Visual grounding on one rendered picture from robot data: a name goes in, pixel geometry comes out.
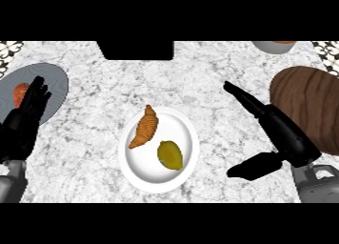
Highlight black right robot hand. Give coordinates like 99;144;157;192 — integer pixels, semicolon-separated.
222;80;324;182

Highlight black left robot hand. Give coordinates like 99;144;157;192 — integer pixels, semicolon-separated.
0;75;53;165

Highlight brown wooden bowl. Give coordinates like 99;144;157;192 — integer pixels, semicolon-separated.
268;65;339;156

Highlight grey round plate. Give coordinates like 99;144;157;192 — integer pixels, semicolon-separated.
0;62;71;128

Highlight yellow-green lemon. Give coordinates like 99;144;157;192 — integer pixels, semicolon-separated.
156;140;185;172

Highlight white round plate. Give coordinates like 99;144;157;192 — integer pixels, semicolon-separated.
118;106;200;194

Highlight orange food item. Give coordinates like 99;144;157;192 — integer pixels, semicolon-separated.
13;82;32;109

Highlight grey cup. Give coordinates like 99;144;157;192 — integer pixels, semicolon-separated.
250;41;297;55

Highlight brown croissant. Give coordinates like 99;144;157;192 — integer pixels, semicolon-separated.
128;104;159;150

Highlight black appliance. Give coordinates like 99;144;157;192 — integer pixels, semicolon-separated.
96;41;177;62

